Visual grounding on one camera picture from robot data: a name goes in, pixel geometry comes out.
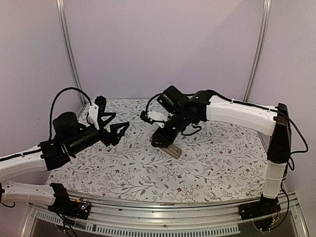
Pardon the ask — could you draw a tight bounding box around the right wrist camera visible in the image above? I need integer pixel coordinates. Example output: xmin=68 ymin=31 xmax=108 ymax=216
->
xmin=140 ymin=111 xmax=169 ymax=128

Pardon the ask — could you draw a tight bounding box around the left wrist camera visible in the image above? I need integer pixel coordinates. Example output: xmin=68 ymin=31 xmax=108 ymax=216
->
xmin=86 ymin=96 xmax=107 ymax=130

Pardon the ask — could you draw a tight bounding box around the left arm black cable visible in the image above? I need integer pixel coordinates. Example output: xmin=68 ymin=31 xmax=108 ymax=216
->
xmin=49 ymin=86 xmax=92 ymax=139

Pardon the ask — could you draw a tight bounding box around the right aluminium corner post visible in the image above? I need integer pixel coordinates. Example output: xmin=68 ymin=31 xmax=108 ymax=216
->
xmin=243 ymin=0 xmax=272 ymax=102

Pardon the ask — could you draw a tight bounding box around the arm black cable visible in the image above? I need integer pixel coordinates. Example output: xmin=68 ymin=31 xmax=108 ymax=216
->
xmin=49 ymin=86 xmax=92 ymax=139
xmin=276 ymin=111 xmax=309 ymax=155

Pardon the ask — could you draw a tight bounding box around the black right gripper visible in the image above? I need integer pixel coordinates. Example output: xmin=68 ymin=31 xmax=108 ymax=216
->
xmin=152 ymin=109 xmax=190 ymax=147

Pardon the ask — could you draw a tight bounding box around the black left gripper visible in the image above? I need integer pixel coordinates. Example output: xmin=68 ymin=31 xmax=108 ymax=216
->
xmin=68 ymin=113 xmax=129 ymax=155

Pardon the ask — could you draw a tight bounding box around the aluminium front frame rail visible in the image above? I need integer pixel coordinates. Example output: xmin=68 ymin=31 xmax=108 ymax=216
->
xmin=22 ymin=192 xmax=311 ymax=237

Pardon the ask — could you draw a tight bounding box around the small white remote control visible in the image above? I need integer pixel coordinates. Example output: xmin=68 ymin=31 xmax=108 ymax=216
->
xmin=150 ymin=136 xmax=182 ymax=159

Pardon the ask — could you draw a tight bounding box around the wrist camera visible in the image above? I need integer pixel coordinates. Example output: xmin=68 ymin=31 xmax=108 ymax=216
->
xmin=140 ymin=111 xmax=169 ymax=128
xmin=86 ymin=96 xmax=107 ymax=130

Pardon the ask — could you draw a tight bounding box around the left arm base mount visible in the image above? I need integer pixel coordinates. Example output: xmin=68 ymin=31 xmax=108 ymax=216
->
xmin=48 ymin=183 xmax=91 ymax=220

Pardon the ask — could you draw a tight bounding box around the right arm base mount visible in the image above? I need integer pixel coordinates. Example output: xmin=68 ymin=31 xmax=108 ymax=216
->
xmin=238 ymin=196 xmax=281 ymax=232

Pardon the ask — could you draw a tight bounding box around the left aluminium corner post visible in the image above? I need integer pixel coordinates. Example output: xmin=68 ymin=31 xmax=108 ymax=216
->
xmin=55 ymin=0 xmax=86 ymax=106

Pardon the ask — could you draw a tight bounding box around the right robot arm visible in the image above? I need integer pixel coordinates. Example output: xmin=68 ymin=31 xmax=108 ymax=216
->
xmin=141 ymin=86 xmax=291 ymax=215

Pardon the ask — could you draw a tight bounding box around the floral patterned table mat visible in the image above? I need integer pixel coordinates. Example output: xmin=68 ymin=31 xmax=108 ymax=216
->
xmin=48 ymin=99 xmax=268 ymax=203

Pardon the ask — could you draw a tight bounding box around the aluminium corner post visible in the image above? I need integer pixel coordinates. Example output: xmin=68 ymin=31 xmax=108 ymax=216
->
xmin=55 ymin=0 xmax=86 ymax=106
xmin=243 ymin=0 xmax=272 ymax=102

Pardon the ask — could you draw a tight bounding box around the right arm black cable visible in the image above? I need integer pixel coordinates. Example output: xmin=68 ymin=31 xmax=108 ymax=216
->
xmin=276 ymin=111 xmax=309 ymax=155

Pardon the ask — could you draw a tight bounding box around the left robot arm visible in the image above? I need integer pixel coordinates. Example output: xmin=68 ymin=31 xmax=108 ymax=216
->
xmin=0 ymin=112 xmax=129 ymax=214

